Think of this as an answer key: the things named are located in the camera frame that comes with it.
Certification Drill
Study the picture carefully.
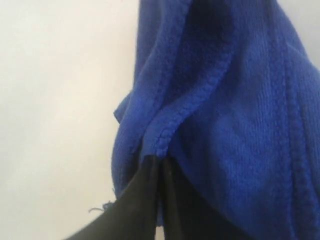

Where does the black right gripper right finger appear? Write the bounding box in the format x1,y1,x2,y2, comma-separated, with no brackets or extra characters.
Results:
161,157,250,240

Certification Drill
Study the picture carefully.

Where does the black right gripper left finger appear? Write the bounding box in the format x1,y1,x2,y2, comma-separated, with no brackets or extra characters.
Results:
68,155,159,240

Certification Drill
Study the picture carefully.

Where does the blue cloth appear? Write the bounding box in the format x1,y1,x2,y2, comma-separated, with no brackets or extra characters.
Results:
111,0,320,240

